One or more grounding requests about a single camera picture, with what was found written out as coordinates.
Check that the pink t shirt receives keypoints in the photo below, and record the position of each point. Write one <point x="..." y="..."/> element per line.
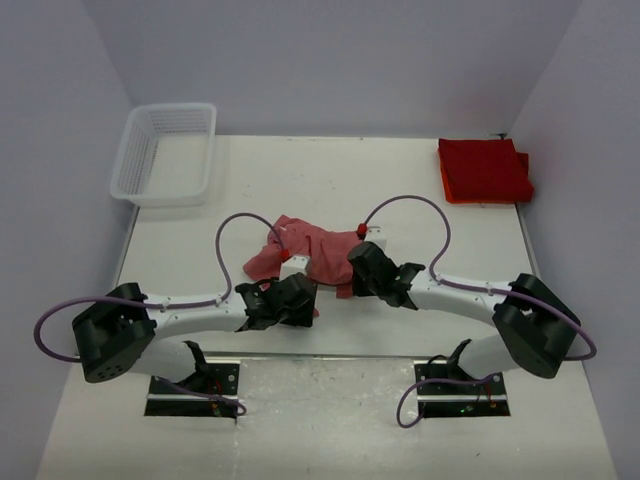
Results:
<point x="327" y="250"/>

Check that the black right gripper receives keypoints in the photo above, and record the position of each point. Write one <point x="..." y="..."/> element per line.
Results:
<point x="358" y="289"/>

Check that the folded dark red t shirt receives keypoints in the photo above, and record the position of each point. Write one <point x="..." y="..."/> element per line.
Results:
<point x="494" y="150"/>

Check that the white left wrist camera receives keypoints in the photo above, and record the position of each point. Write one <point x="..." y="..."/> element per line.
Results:
<point x="295" y="264"/>

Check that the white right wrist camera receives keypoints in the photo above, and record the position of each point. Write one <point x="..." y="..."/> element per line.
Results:
<point x="377" y="236"/>

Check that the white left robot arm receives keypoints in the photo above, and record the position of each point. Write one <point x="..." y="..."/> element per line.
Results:
<point x="130" y="332"/>

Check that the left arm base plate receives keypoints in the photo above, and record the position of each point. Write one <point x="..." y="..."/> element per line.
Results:
<point x="216" y="395"/>

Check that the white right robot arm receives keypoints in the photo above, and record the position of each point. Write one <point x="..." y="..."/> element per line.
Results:
<point x="535" y="330"/>

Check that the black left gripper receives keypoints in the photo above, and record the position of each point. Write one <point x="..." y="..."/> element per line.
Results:
<point x="303" y="314"/>

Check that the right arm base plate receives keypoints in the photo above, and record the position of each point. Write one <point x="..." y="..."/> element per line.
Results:
<point x="440" y="400"/>

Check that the white plastic basket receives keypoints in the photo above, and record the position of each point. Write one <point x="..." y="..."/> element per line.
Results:
<point x="165" y="155"/>

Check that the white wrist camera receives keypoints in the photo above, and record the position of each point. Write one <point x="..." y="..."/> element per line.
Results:
<point x="377" y="236"/>
<point x="295" y="264"/>

